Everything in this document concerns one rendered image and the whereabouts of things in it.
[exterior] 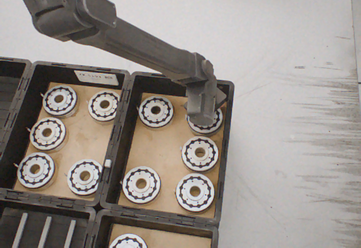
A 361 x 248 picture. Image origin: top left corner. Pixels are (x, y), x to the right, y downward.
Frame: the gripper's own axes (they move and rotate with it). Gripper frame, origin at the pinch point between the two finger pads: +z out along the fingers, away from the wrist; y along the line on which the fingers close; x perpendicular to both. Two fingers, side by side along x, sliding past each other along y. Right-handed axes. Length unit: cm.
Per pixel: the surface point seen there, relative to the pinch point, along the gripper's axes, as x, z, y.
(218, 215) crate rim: -22.8, -5.8, -18.8
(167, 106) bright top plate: 10.3, 1.1, -5.3
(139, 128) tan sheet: 12.3, 4.0, -15.4
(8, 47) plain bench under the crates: 78, 16, -26
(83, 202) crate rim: 2.6, -6.1, -40.2
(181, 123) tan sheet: 4.4, 4.1, -5.3
